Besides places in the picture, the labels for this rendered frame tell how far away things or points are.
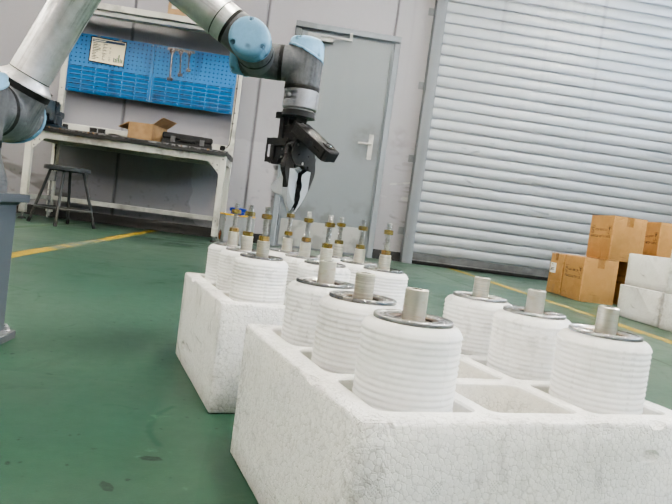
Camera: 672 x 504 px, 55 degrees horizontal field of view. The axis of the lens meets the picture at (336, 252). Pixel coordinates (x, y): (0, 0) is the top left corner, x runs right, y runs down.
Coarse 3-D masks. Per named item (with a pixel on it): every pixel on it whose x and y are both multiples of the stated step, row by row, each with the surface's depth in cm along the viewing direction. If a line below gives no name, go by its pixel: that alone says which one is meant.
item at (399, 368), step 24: (360, 336) 60; (384, 336) 57; (408, 336) 56; (432, 336) 56; (456, 336) 58; (360, 360) 59; (384, 360) 57; (408, 360) 56; (432, 360) 56; (456, 360) 58; (360, 384) 58; (384, 384) 57; (408, 384) 56; (432, 384) 56; (384, 408) 57; (408, 408) 56; (432, 408) 57
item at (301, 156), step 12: (288, 108) 134; (288, 120) 137; (300, 120) 136; (312, 120) 138; (288, 132) 137; (276, 144) 136; (288, 144) 133; (300, 144) 134; (276, 156) 136; (300, 156) 135; (312, 156) 138
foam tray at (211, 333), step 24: (192, 288) 127; (216, 288) 118; (192, 312) 125; (216, 312) 105; (240, 312) 103; (264, 312) 104; (192, 336) 122; (216, 336) 103; (240, 336) 103; (192, 360) 119; (216, 360) 102; (240, 360) 104; (216, 384) 103; (216, 408) 103
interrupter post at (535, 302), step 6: (528, 294) 80; (534, 294) 79; (540, 294) 79; (528, 300) 80; (534, 300) 79; (540, 300) 79; (528, 306) 80; (534, 306) 79; (540, 306) 79; (534, 312) 79; (540, 312) 79
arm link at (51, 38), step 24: (48, 0) 132; (72, 0) 131; (96, 0) 134; (48, 24) 131; (72, 24) 133; (24, 48) 131; (48, 48) 132; (72, 48) 137; (24, 72) 131; (48, 72) 134; (24, 96) 131; (48, 96) 136; (24, 120) 132
